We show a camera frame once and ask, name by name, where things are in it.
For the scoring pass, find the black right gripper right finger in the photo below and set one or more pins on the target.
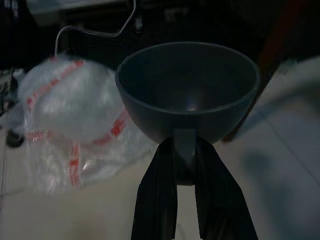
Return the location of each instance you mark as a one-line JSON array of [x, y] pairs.
[[222, 195]]

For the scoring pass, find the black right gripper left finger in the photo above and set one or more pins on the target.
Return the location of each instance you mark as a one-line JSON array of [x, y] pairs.
[[155, 195]]

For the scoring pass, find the clear plastic bag red print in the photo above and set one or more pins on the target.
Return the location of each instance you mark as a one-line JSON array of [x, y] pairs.
[[75, 120]]

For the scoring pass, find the small black round object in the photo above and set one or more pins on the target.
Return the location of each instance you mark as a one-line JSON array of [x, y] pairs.
[[14, 139]]

